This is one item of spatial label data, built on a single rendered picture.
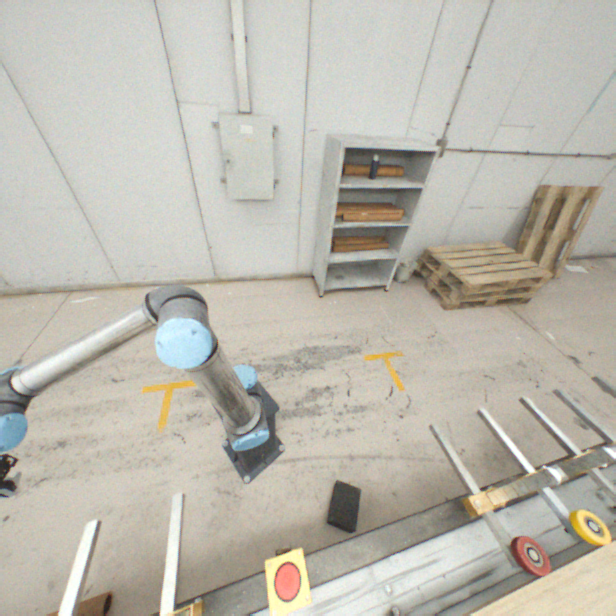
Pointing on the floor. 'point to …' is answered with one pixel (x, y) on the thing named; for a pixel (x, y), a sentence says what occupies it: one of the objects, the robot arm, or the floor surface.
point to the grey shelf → (351, 184)
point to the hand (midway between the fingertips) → (11, 495)
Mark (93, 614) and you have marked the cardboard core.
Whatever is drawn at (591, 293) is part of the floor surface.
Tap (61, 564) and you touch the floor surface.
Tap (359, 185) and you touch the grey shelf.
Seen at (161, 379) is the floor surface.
